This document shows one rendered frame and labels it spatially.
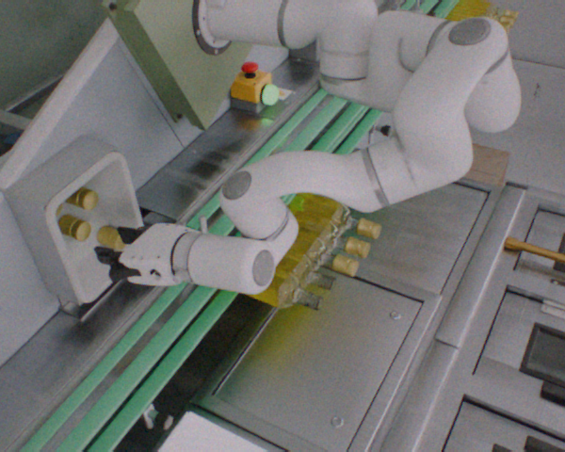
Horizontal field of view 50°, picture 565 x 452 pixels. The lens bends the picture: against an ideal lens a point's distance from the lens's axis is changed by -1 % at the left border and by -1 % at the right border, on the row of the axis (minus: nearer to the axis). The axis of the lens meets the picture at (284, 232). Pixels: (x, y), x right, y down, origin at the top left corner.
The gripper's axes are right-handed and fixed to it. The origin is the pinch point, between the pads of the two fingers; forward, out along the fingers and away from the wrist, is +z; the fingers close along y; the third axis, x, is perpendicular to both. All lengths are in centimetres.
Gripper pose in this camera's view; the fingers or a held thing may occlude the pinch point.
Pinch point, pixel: (118, 246)
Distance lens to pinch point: 101.8
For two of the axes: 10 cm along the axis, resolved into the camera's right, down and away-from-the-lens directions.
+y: 4.9, -5.8, 6.5
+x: -2.5, -8.1, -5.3
